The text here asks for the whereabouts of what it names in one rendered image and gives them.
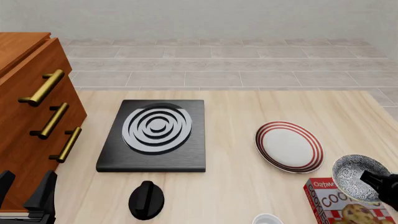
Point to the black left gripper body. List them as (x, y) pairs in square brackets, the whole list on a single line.
[(21, 218)]

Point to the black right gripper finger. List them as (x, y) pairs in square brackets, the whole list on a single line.
[(377, 184)]

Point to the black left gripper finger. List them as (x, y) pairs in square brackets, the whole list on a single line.
[(43, 196), (6, 184)]

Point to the black patterned bowl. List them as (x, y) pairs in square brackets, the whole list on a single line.
[(348, 172)]

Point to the red oatmeal cookies box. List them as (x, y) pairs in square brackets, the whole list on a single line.
[(323, 205)]

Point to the white plate with red rings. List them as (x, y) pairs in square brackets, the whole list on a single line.
[(287, 145)]

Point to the small white bowl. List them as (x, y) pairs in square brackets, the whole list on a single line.
[(267, 219)]

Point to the flat black stove plate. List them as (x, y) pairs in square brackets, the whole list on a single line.
[(155, 161)]

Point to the round black stove knob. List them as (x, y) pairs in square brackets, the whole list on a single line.
[(146, 200)]

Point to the wooden cabinet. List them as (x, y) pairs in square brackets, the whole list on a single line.
[(18, 43)]

